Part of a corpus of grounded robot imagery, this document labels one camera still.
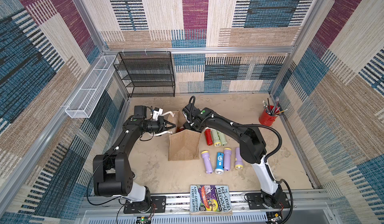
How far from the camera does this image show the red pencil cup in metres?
0.96

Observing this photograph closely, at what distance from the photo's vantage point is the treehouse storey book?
0.70 meters

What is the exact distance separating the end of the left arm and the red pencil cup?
2.05 ft

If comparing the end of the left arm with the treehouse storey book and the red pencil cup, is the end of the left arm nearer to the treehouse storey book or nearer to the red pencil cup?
the treehouse storey book

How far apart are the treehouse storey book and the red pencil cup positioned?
1.63 feet

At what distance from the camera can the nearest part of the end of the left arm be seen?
736 millimetres

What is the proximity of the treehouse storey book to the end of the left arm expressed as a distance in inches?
13.2
